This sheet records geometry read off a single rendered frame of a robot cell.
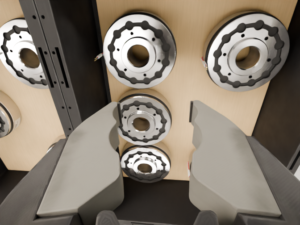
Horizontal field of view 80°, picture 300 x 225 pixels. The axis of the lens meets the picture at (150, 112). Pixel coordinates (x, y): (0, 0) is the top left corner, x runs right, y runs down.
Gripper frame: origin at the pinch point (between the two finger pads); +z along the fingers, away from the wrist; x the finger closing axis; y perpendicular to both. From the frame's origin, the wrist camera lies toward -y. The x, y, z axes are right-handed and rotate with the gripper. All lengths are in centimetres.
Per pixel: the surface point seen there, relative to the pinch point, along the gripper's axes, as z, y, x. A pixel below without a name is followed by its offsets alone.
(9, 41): 15.5, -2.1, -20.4
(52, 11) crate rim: 7.9, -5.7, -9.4
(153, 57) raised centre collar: 13.5, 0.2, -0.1
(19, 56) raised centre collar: 15.1, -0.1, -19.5
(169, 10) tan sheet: 17.0, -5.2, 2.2
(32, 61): 16.8, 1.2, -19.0
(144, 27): 14.4, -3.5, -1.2
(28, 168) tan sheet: 19.7, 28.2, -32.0
